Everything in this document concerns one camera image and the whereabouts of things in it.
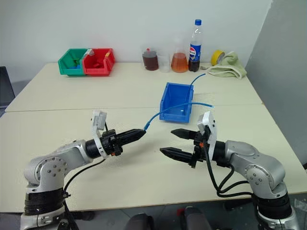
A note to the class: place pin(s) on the small red plastic part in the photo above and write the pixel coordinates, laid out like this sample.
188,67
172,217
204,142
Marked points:
97,64

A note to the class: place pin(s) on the beaker with dark brown liquid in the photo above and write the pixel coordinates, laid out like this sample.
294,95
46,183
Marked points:
150,61

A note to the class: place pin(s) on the small blue plastic part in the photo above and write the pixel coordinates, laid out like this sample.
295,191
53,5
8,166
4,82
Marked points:
76,66

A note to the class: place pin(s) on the flask with orange liquid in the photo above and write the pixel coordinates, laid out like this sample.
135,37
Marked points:
179,63

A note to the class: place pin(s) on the cola bottle with blue cap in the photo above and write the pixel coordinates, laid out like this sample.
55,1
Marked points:
195,50

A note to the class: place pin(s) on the blue plastic bin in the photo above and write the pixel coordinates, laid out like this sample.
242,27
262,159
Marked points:
176,95

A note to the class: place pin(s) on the green plastic bin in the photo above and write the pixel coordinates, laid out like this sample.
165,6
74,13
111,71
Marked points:
69,62

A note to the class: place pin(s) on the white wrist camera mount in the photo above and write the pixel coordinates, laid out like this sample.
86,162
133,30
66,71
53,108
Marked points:
211,134
98,119

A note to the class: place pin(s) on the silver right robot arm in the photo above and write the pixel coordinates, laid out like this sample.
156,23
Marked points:
254,165

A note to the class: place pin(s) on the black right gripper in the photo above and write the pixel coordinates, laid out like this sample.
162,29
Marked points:
198,148

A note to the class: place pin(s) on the pale green cloth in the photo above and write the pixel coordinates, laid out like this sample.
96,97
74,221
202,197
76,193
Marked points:
230,65

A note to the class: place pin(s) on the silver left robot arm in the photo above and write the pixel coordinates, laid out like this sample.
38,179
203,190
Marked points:
50,165

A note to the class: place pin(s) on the clear plastic cup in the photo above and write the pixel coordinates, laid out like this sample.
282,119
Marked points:
165,64

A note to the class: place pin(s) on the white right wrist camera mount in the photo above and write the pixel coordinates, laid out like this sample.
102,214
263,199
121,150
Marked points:
211,134

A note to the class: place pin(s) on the yellow tape roll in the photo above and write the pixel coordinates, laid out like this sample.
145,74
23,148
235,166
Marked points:
216,57

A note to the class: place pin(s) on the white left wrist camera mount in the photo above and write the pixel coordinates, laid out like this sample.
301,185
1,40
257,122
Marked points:
98,119

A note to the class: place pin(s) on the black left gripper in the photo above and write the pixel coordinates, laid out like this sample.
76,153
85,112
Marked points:
110,143

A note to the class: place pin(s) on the red plastic bin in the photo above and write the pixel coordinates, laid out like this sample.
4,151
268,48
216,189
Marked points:
97,67

